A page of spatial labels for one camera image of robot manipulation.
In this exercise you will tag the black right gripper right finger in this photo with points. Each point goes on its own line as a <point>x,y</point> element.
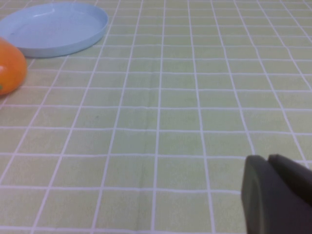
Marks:
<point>295,175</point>

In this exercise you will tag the orange reddish mango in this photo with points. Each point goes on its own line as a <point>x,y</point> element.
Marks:
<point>12,68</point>

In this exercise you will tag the light blue plate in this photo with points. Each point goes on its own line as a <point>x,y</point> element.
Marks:
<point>53,29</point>

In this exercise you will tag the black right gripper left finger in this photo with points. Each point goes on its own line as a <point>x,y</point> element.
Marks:
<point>268,207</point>

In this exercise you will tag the green checked tablecloth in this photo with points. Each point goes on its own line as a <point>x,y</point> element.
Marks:
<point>156,122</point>

